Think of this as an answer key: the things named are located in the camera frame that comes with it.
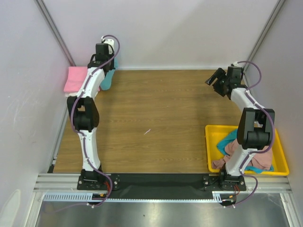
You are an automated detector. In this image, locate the white cable duct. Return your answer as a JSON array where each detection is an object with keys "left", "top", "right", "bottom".
[{"left": 44, "top": 191, "right": 235, "bottom": 203}]

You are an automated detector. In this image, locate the dusty pink t shirt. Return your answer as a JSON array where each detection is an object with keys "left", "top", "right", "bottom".
[{"left": 211, "top": 140, "right": 273, "bottom": 171}]

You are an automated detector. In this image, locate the folded pink t shirt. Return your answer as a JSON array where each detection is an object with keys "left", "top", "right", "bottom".
[{"left": 63, "top": 66, "right": 88, "bottom": 93}]

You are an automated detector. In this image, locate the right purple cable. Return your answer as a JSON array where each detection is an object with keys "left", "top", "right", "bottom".
[{"left": 227, "top": 61, "right": 276, "bottom": 209}]

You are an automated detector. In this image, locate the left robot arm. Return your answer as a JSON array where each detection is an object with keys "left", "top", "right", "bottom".
[{"left": 67, "top": 40, "right": 115, "bottom": 190}]

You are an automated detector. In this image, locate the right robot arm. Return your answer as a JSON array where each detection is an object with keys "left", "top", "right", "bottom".
[{"left": 206, "top": 65, "right": 275, "bottom": 191}]

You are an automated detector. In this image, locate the turquoise t shirt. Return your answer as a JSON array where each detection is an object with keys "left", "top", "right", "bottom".
[
  {"left": 216, "top": 129, "right": 275, "bottom": 175},
  {"left": 100, "top": 60, "right": 118, "bottom": 91}
]

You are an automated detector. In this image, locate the yellow plastic bin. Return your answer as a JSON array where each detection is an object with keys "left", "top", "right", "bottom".
[{"left": 205, "top": 125, "right": 289, "bottom": 176}]

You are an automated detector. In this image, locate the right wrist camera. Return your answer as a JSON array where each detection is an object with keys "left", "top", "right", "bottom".
[{"left": 231, "top": 61, "right": 241, "bottom": 67}]

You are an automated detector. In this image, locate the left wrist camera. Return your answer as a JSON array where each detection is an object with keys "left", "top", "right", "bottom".
[{"left": 101, "top": 36, "right": 115, "bottom": 56}]

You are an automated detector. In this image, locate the aluminium front rail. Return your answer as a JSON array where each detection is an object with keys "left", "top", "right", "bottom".
[{"left": 34, "top": 173, "right": 292, "bottom": 193}]

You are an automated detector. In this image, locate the right aluminium frame post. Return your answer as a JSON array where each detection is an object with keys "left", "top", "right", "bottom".
[{"left": 246, "top": 0, "right": 287, "bottom": 61}]

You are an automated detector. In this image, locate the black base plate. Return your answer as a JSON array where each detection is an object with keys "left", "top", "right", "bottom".
[{"left": 77, "top": 173, "right": 247, "bottom": 199}]

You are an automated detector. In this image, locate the aluminium frame post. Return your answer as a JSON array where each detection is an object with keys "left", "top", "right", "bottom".
[
  {"left": 246, "top": 0, "right": 287, "bottom": 61},
  {"left": 34, "top": 0, "right": 76, "bottom": 66}
]

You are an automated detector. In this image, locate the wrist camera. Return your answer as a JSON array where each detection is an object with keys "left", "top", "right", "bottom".
[
  {"left": 101, "top": 36, "right": 115, "bottom": 56},
  {"left": 231, "top": 61, "right": 241, "bottom": 67}
]

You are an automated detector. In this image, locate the left aluminium frame post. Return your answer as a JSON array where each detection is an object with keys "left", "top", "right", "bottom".
[{"left": 34, "top": 0, "right": 76, "bottom": 66}]

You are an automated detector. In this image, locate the folded white t shirt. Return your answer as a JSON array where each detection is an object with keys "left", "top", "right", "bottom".
[{"left": 65, "top": 92, "right": 77, "bottom": 97}]

